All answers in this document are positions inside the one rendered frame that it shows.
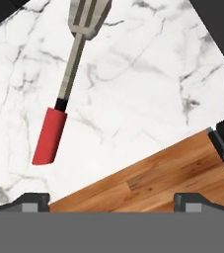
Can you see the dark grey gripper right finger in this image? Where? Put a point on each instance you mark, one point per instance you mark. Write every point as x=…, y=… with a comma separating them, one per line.
x=187, y=200

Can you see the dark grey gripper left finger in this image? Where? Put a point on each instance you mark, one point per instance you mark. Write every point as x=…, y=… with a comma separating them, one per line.
x=34, y=200

